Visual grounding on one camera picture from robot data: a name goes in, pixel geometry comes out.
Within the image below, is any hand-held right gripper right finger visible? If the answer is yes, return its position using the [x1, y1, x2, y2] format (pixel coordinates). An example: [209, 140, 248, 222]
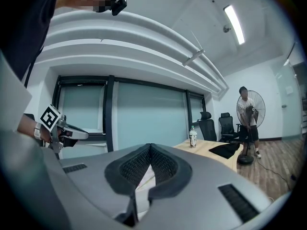
[143, 143, 273, 230]

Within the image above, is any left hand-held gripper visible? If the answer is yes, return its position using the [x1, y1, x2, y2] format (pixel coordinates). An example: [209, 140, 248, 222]
[39, 103, 89, 154]

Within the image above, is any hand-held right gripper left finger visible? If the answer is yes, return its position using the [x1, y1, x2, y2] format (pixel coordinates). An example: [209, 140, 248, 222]
[59, 143, 153, 230]

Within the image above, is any person's left forearm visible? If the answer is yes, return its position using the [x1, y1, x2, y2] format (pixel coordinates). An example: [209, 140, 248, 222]
[16, 114, 52, 144]

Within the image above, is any white wristwatch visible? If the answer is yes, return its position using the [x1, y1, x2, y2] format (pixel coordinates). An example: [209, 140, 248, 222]
[33, 122, 43, 140]

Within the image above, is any light wooden desk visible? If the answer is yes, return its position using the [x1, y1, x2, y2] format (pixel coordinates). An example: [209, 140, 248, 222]
[172, 139, 244, 173]

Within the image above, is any black cloth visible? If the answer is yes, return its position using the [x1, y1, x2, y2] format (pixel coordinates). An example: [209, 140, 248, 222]
[208, 142, 241, 160]

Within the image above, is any clear drink bottle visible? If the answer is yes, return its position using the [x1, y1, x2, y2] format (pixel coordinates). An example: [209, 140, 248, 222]
[189, 126, 198, 149]

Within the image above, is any black office chair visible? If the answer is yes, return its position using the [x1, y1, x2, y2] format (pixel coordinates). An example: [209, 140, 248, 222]
[218, 112, 241, 144]
[197, 111, 218, 142]

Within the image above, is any black standing fan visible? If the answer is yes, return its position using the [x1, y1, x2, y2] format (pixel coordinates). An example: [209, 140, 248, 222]
[236, 90, 267, 166]

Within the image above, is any person's dark shirt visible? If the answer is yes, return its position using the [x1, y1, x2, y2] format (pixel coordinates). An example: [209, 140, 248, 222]
[0, 0, 63, 81]

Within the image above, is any long ceiling light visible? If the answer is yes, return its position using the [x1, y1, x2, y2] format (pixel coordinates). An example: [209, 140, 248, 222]
[223, 4, 246, 46]

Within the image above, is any black window frame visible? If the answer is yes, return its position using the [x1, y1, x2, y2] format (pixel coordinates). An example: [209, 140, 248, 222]
[51, 74, 208, 153]

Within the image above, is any black floor cable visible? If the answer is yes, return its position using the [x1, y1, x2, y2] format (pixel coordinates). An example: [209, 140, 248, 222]
[253, 156, 296, 181]

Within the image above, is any thin black cable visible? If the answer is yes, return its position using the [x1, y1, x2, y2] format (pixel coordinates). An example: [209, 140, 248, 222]
[24, 62, 34, 89]

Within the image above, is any black head-worn camera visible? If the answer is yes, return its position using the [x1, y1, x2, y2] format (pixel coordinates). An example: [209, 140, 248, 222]
[110, 0, 128, 16]

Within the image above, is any white duct bracket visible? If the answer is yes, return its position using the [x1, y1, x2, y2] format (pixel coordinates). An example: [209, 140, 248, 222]
[181, 31, 206, 67]

